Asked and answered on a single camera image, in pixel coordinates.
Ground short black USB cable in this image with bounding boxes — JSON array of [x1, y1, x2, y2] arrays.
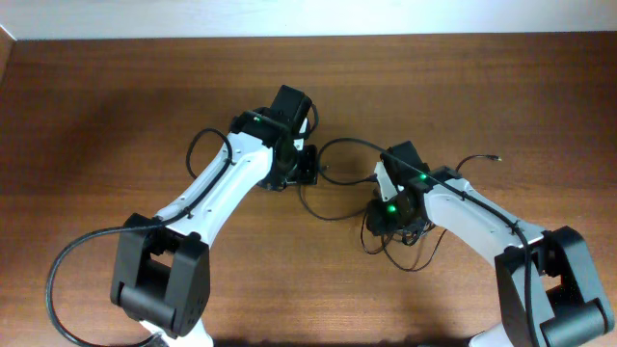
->
[[297, 163, 382, 223]]

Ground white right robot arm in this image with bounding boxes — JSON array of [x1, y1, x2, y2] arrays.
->
[[364, 142, 616, 347]]

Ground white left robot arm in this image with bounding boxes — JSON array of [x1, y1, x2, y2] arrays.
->
[[110, 86, 317, 346]]

